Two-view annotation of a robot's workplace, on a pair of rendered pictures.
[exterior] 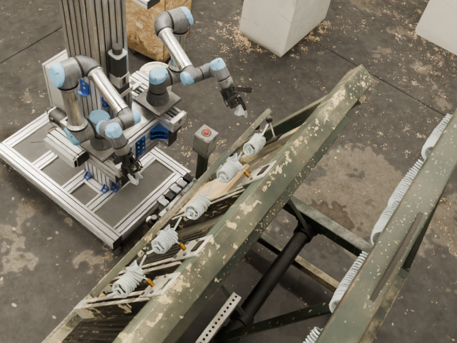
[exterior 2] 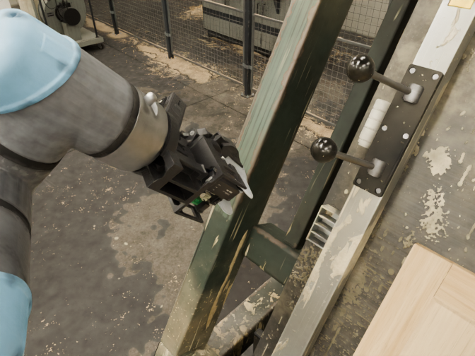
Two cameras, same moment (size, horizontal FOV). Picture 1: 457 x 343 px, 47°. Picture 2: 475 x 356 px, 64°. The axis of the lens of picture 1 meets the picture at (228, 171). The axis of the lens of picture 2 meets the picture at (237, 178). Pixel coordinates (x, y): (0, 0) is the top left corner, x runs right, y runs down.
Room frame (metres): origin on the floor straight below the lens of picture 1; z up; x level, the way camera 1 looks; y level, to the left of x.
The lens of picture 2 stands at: (1.90, 0.37, 1.74)
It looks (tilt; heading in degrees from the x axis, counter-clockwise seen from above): 38 degrees down; 289
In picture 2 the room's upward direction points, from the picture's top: straight up
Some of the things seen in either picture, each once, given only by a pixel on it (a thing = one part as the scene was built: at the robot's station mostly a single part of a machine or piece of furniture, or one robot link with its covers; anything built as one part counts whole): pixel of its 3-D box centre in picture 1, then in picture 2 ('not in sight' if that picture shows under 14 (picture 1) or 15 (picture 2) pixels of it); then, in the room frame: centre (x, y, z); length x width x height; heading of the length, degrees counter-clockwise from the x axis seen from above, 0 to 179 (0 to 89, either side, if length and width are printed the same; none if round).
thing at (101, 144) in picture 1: (101, 135); not in sight; (1.94, 0.78, 1.09); 0.15 x 0.15 x 0.10
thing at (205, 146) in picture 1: (205, 141); not in sight; (2.26, 0.19, 0.84); 0.12 x 0.12 x 0.18; 64
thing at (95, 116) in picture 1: (99, 122); not in sight; (1.94, 0.79, 1.20); 0.13 x 0.12 x 0.14; 138
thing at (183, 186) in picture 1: (171, 201); not in sight; (1.83, 0.32, 0.69); 0.50 x 0.14 x 0.24; 154
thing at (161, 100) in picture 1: (158, 92); not in sight; (2.38, 0.55, 1.09); 0.15 x 0.15 x 0.10
